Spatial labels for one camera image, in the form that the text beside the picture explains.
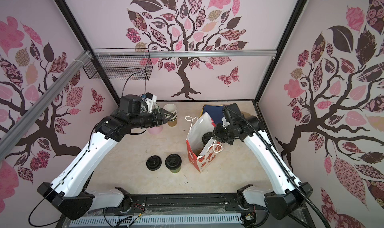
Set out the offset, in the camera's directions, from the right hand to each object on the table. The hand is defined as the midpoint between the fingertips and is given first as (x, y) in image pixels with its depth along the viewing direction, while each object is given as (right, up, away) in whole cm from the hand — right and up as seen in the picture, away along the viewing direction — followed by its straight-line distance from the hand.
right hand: (212, 135), depth 71 cm
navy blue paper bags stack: (+3, +11, +7) cm, 14 cm away
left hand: (-21, +8, -4) cm, 22 cm away
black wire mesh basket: (-58, +43, +24) cm, 76 cm away
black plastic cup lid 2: (-20, -15, +5) cm, 26 cm away
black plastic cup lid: (-2, -3, +12) cm, 13 cm away
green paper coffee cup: (-20, -21, +10) cm, 31 cm away
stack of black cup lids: (-33, -19, +14) cm, 41 cm away
